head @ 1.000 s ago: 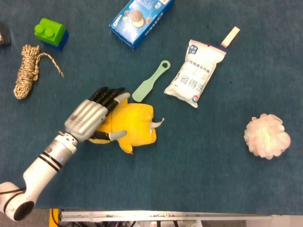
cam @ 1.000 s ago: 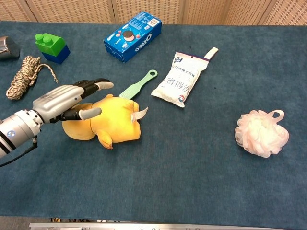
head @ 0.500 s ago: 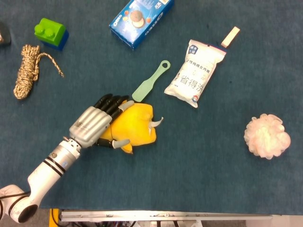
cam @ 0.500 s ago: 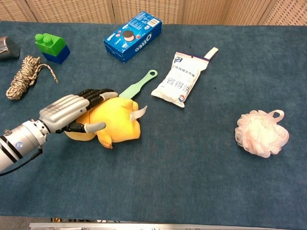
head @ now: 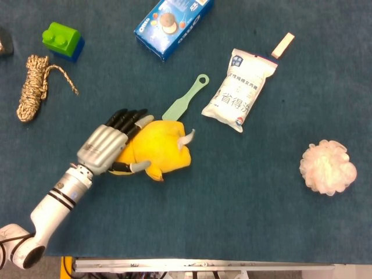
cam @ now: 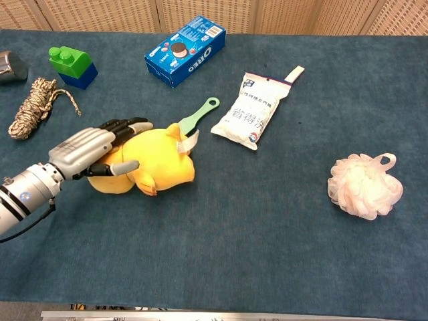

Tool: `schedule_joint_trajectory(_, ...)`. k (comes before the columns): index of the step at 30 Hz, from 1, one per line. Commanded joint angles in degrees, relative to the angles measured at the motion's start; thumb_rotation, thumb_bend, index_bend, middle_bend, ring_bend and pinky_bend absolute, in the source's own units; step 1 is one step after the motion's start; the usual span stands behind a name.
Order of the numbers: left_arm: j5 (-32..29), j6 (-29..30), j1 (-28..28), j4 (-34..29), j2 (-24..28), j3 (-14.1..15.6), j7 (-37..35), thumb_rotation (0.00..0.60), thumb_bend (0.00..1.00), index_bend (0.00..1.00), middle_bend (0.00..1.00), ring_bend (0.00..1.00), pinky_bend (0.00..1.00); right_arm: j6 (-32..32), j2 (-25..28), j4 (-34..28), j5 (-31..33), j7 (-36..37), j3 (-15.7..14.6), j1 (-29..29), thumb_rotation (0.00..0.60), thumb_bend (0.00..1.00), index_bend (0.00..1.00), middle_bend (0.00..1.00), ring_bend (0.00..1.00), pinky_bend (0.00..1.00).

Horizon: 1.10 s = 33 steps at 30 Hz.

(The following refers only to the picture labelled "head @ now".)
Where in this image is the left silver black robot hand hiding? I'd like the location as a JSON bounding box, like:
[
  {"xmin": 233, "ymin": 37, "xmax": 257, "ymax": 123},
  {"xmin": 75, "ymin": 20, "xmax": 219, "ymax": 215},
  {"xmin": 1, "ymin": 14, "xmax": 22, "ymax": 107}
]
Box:
[{"xmin": 76, "ymin": 108, "xmax": 154, "ymax": 176}]

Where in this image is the yellow plush toy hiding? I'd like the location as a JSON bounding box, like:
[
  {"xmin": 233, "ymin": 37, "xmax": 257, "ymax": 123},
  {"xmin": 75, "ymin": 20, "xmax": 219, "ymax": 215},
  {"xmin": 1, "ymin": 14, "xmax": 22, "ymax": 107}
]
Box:
[{"xmin": 108, "ymin": 120, "xmax": 196, "ymax": 183}]

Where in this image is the blue toy building block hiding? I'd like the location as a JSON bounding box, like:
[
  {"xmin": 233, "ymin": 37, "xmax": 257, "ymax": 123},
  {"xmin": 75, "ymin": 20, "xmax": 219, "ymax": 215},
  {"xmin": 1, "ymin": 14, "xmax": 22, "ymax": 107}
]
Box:
[{"xmin": 49, "ymin": 36, "xmax": 85, "ymax": 63}]

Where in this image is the green toy building block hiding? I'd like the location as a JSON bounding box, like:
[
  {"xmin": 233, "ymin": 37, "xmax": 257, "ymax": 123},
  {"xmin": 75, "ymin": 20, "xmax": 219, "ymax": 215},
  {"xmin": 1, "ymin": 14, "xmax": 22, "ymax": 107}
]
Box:
[{"xmin": 42, "ymin": 22, "xmax": 81, "ymax": 55}]

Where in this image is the green plastic brush paddle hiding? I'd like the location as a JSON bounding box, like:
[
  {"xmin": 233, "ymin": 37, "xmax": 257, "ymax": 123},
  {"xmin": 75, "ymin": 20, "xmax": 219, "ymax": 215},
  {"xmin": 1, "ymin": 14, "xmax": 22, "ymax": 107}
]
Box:
[{"xmin": 162, "ymin": 73, "xmax": 210, "ymax": 121}]

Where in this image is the blue Oreo cookie box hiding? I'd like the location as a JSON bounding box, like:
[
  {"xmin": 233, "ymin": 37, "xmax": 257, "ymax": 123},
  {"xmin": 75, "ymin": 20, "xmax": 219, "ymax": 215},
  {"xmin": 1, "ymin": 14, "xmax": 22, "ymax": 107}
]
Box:
[{"xmin": 134, "ymin": 0, "xmax": 215, "ymax": 62}]

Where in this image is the shiny metal cup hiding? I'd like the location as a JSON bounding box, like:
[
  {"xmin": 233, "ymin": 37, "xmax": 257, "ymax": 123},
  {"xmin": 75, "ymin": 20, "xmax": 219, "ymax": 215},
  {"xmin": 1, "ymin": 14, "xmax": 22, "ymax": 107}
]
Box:
[{"xmin": 0, "ymin": 27, "xmax": 15, "ymax": 56}]

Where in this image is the dark teal table cloth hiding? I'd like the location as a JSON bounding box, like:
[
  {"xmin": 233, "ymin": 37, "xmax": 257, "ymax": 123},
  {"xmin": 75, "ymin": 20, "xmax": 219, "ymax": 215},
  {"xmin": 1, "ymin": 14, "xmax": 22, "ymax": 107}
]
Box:
[{"xmin": 0, "ymin": 0, "xmax": 372, "ymax": 264}]

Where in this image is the white printed plastic package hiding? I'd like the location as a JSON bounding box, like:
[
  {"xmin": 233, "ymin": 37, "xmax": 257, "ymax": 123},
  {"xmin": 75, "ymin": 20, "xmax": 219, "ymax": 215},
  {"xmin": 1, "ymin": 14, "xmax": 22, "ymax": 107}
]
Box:
[{"xmin": 201, "ymin": 48, "xmax": 279, "ymax": 134}]

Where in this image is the small wooden block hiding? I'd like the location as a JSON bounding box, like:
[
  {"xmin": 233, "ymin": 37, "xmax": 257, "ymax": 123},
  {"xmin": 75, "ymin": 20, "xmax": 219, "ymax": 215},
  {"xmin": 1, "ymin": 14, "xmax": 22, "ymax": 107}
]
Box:
[{"xmin": 271, "ymin": 32, "xmax": 296, "ymax": 60}]

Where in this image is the pink mesh bath pouf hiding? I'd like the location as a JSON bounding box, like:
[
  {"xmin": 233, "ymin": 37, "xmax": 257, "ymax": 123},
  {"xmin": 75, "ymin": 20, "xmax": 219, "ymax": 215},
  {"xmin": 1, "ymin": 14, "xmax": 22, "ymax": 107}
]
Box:
[{"xmin": 300, "ymin": 139, "xmax": 358, "ymax": 196}]

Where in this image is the coiled beige braided rope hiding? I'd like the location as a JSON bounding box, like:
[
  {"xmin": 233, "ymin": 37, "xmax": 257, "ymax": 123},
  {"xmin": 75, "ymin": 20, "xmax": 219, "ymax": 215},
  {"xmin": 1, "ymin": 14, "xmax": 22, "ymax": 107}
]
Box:
[{"xmin": 16, "ymin": 55, "xmax": 79, "ymax": 123}]

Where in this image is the aluminium frame rail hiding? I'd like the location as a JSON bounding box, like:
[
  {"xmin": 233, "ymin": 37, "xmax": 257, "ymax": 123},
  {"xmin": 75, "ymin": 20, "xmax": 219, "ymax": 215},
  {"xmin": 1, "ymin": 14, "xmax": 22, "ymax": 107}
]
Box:
[{"xmin": 71, "ymin": 256, "xmax": 337, "ymax": 273}]

